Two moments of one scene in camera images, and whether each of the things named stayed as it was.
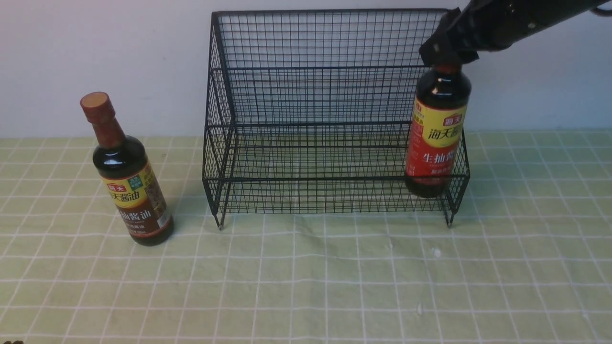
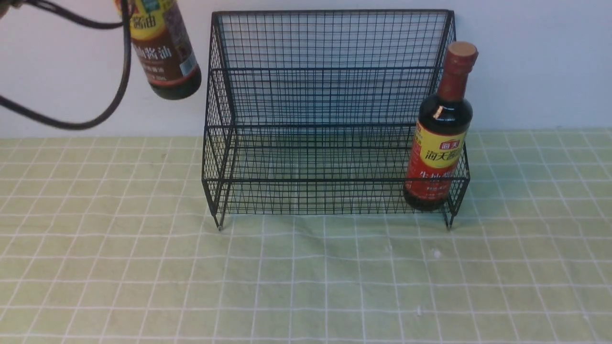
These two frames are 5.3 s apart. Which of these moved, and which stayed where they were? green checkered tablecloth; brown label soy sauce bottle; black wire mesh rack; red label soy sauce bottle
Moved: red label soy sauce bottle; brown label soy sauce bottle
Stayed: green checkered tablecloth; black wire mesh rack
